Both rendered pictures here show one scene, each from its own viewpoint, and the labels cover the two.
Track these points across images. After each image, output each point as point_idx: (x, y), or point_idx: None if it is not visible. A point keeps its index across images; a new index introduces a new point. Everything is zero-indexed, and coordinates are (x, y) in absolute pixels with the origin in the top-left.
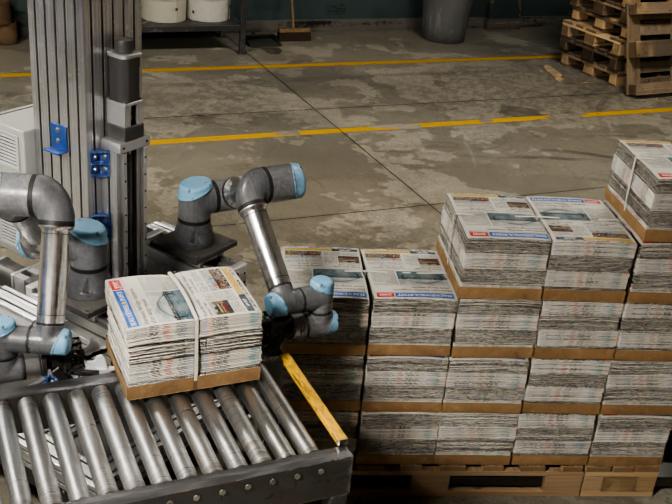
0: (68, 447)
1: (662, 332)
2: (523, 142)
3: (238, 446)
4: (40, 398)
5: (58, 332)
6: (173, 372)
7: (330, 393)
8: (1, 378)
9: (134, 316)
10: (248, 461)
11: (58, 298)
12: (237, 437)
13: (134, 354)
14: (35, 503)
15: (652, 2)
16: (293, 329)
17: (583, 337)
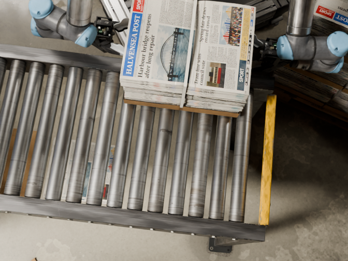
0: (62, 138)
1: None
2: None
3: (259, 38)
4: (67, 67)
5: (81, 32)
6: (162, 100)
7: (322, 73)
8: (44, 37)
9: (134, 60)
10: (260, 55)
11: (82, 8)
12: (263, 29)
13: (128, 88)
14: (114, 36)
15: None
16: (295, 64)
17: None
